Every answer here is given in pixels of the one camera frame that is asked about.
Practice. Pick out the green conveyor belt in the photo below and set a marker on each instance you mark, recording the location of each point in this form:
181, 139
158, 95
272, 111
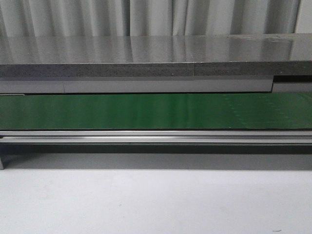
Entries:
157, 111

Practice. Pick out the grey panel under countertop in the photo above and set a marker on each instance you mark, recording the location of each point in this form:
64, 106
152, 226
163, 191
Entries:
191, 84

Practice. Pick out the grey stone countertop slab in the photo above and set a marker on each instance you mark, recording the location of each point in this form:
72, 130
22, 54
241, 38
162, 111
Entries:
156, 56

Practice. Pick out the grey curtain backdrop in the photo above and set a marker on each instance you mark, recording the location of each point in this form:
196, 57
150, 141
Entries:
153, 17

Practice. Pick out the aluminium conveyor frame rail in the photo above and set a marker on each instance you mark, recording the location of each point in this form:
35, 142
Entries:
148, 149

